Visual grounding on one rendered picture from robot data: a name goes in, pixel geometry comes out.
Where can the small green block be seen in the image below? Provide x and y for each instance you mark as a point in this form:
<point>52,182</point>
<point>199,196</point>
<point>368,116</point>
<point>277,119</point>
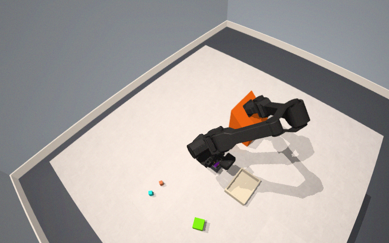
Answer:
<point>198,224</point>

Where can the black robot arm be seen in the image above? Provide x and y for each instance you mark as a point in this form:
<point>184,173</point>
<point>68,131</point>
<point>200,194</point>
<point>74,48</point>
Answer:
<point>224,139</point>

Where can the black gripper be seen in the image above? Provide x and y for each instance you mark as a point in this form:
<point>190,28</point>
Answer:
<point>225,161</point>

